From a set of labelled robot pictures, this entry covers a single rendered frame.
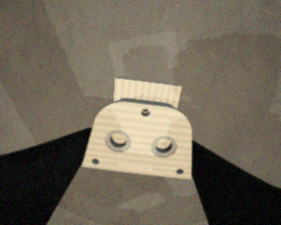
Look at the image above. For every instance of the cream plate with two round holes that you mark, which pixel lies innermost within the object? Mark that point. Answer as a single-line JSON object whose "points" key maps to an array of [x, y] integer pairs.
{"points": [[142, 129]]}

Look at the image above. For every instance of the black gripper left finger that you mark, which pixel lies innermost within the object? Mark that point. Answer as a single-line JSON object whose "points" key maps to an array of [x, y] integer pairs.
{"points": [[34, 180]]}

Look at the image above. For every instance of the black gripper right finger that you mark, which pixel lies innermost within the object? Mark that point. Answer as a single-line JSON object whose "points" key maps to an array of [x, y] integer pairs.
{"points": [[230, 195]]}

